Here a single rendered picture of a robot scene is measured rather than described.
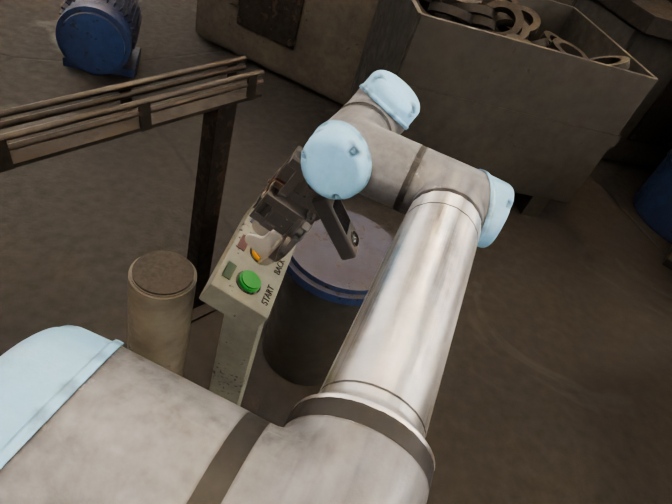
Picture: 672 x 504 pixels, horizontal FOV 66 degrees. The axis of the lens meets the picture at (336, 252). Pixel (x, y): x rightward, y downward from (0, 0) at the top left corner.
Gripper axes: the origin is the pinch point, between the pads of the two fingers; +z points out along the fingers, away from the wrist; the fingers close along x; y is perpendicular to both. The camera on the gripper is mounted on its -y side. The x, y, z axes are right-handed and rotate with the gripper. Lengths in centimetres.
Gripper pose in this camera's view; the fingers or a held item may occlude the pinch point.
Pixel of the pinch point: (267, 260)
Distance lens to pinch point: 84.1
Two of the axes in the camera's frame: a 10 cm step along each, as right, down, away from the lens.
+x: -1.8, 6.3, -7.6
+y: -8.0, -5.4, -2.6
